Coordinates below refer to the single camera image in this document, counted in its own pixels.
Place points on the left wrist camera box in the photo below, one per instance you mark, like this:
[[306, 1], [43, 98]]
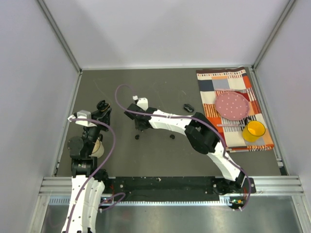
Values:
[[82, 118]]

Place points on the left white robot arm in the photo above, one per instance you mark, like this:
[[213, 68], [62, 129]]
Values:
[[87, 181]]

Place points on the cream mug black handle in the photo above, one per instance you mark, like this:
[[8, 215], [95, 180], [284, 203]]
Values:
[[98, 149]]

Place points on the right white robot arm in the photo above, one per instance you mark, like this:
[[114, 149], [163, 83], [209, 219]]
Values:
[[201, 134]]

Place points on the pink dotted plate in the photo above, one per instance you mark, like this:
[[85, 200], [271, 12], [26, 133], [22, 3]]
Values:
[[232, 105]]

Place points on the aluminium frame rail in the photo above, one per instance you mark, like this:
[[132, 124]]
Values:
[[191, 205]]

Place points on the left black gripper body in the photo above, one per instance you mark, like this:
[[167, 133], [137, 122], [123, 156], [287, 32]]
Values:
[[98, 119]]

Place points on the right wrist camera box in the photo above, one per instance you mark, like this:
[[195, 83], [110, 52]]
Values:
[[141, 104]]

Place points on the yellow translucent cup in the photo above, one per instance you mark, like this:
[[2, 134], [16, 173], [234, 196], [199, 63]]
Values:
[[253, 131]]

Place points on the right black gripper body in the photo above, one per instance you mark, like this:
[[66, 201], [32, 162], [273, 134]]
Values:
[[138, 126]]

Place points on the glossy black charging case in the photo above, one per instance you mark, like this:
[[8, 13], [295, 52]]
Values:
[[102, 106]]

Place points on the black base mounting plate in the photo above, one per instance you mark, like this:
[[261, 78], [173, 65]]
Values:
[[204, 188]]

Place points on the orange patterned cloth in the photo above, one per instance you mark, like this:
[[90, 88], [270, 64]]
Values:
[[214, 82]]

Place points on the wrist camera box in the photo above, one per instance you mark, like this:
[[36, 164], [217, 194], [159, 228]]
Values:
[[82, 118], [141, 104]]

